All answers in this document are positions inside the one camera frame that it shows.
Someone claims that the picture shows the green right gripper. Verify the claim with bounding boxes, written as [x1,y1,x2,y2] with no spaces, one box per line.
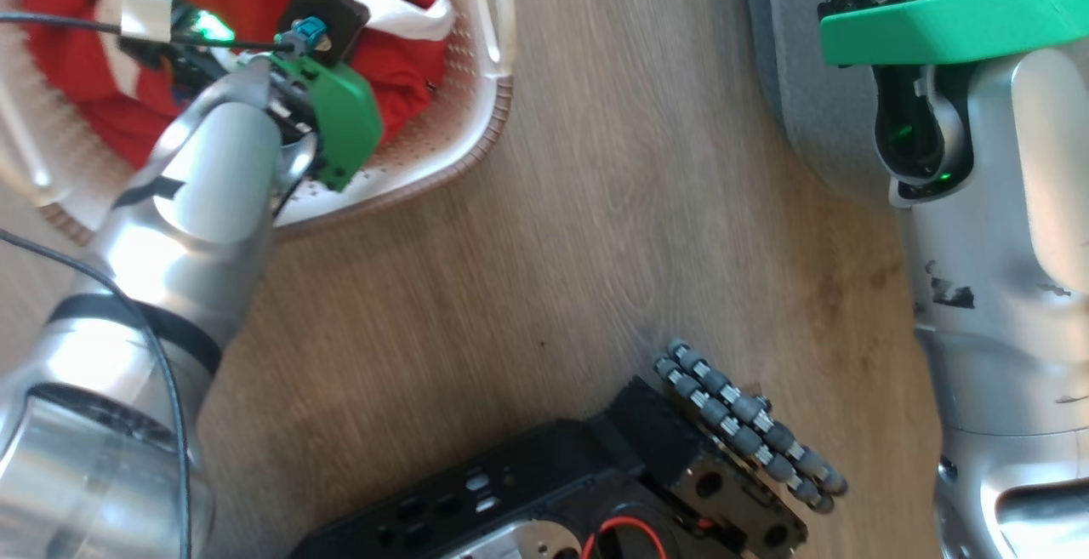
[817,0,1089,67]

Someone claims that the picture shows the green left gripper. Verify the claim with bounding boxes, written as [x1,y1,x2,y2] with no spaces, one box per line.
[117,0,385,194]

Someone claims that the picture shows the white perforated laundry basket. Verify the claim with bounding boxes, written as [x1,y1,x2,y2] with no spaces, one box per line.
[0,0,516,246]

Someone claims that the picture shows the grey fabric sofa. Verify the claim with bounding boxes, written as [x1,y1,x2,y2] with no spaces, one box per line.
[740,0,904,204]

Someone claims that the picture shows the teal cable connector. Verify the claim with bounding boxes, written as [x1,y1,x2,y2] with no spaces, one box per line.
[288,18,330,59]

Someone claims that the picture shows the white tape cable tag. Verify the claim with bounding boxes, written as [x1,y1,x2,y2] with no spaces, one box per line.
[119,0,176,42]

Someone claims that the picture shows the thin black cable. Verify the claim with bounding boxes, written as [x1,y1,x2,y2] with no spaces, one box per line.
[0,11,297,559]

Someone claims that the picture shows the red wire loop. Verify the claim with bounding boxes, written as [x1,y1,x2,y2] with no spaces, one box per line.
[580,516,670,559]

